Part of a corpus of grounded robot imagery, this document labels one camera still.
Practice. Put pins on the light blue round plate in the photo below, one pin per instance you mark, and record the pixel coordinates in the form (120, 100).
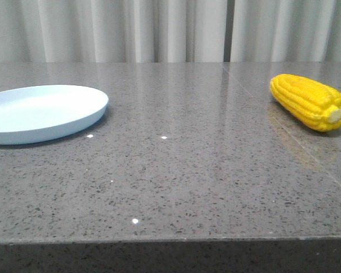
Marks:
(40, 113)

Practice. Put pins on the white pleated curtain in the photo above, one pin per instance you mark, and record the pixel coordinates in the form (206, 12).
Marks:
(169, 31)

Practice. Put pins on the yellow plastic corn cob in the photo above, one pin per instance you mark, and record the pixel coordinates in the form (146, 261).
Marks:
(316, 105)

